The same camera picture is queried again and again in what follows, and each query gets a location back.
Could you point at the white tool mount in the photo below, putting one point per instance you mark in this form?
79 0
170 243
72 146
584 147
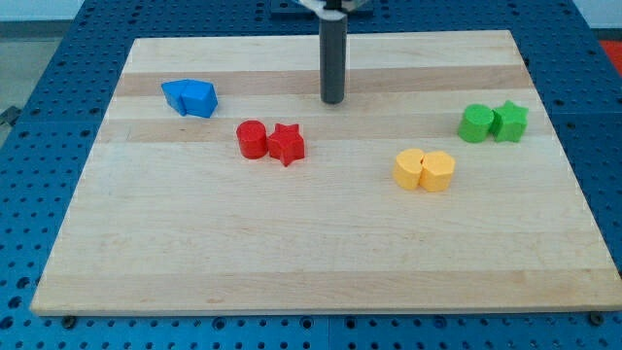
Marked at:
332 9

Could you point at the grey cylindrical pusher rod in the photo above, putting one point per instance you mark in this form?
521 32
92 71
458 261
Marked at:
333 45

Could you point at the red star block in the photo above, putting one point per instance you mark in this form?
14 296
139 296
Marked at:
286 143

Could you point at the red cylinder block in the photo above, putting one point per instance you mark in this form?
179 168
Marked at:
252 139

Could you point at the yellow crescent block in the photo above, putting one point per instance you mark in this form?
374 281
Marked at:
408 168

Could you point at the blue triangular block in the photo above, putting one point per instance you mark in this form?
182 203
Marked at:
175 95

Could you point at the yellow hexagon block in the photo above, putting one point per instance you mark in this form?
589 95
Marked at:
437 172

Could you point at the green cylinder block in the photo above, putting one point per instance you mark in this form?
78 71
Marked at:
476 123

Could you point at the light wooden board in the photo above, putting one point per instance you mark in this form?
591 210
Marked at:
168 217

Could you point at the green star block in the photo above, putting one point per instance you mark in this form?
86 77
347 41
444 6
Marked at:
510 122

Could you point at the dark blue base plate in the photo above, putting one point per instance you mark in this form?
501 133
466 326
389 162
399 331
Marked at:
290 9

